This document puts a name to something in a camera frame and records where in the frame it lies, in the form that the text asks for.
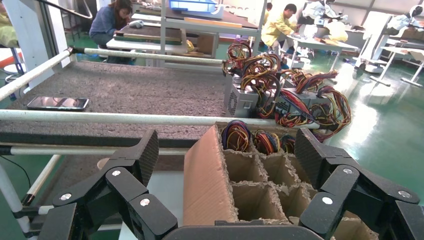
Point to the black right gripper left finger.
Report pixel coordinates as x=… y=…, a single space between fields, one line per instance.
x=126 y=188

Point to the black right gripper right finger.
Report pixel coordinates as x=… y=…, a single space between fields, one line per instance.
x=341 y=188

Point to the beige paper cup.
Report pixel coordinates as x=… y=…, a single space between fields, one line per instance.
x=103 y=162

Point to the grey felt mat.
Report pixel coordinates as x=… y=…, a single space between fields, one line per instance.
x=76 y=172

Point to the brown cardboard box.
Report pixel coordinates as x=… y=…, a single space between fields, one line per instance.
x=205 y=185

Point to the cardboard cell divider insert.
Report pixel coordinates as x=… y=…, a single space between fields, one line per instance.
x=245 y=167

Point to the front grey power supply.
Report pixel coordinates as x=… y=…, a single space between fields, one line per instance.
x=132 y=89

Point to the black smartphone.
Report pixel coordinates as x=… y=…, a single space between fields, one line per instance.
x=58 y=103

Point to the white work table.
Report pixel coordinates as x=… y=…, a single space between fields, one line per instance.
x=397 y=50
x=318 y=44

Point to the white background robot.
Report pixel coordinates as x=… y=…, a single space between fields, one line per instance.
x=377 y=36
x=318 y=10

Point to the person in yellow coat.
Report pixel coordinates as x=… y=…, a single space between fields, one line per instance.
x=276 y=28
x=339 y=31
x=269 y=8
x=6 y=34

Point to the white round stool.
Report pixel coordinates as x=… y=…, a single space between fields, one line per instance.
x=15 y=68

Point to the white computer mouse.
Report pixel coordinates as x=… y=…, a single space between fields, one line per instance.
x=136 y=24

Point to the small cardboard box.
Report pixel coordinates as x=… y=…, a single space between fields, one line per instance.
x=207 y=44

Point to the person in blue jacket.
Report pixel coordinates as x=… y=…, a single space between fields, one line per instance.
x=104 y=23

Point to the blue plastic tray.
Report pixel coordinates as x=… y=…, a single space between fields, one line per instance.
x=195 y=6

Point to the short white frame pipe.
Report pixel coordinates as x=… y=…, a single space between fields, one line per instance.
x=44 y=210

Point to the white metal post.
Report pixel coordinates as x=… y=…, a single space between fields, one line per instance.
x=33 y=39

